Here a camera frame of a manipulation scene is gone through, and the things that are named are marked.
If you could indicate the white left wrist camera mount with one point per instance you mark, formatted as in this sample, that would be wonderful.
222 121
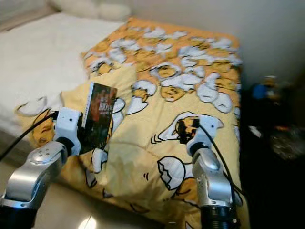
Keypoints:
67 125

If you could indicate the grey bed base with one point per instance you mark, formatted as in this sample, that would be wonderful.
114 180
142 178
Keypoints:
14 145

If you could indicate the dark covered book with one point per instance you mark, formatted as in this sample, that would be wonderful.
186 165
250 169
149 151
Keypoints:
97 117

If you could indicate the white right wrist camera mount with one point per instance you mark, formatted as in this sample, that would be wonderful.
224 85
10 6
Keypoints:
207 136

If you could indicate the grey crumpled plastic bag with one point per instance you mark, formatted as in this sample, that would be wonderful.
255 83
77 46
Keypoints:
286 142

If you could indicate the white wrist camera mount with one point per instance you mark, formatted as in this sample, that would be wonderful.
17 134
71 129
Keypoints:
67 125
207 136

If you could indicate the blue round object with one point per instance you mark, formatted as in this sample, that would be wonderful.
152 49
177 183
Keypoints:
259 91

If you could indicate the yellow cartoon egg quilt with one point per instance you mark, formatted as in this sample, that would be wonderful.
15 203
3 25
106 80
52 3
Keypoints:
181 71

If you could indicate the white mattress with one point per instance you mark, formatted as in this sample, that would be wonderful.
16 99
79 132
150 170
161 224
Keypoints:
43 67

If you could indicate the black bedside table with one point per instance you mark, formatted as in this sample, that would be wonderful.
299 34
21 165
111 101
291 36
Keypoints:
274 195

